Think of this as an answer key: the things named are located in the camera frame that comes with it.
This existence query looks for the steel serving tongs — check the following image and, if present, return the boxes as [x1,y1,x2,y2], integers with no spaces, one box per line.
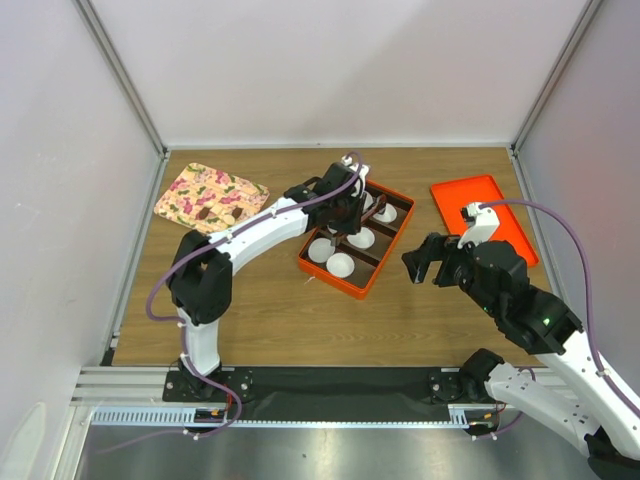
[328,194,387,247]

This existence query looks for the floral pattern tray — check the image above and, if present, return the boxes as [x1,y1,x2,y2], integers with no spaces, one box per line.
[153,163,270,234]

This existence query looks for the grey slotted cable duct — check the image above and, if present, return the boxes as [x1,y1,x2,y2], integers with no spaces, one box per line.
[92,402,497,430]

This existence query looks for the white paper cup one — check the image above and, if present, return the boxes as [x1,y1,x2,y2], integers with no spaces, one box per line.
[326,253,355,279]

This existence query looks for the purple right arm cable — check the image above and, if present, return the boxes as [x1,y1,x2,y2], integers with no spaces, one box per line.
[469,198,640,441]

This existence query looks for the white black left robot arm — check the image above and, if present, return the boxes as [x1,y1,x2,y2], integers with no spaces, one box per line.
[166,155,370,400]

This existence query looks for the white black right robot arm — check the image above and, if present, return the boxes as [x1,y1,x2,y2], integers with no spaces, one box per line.
[402,233,639,479]

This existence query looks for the white paper cup five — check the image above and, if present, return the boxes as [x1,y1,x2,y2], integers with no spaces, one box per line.
[373,203,397,224]

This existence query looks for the orange chocolate box base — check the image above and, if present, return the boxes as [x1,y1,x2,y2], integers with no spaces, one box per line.
[298,181,415,300]

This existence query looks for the orange box lid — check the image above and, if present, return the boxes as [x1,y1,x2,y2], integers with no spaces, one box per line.
[429,173,540,269]

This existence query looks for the white paper cup two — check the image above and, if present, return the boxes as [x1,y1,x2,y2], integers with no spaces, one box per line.
[307,238,335,264]

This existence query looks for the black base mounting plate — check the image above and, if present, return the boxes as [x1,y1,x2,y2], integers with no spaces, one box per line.
[162,366,501,424]

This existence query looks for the white paper cup six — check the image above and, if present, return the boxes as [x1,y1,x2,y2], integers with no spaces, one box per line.
[363,192,374,211]

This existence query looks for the white paper cup three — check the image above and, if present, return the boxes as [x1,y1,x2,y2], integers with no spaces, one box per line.
[346,227,375,250]

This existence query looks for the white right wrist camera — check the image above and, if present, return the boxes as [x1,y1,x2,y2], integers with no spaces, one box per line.
[457,202,500,250]

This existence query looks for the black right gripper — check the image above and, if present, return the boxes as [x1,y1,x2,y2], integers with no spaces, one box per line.
[399,230,499,317]

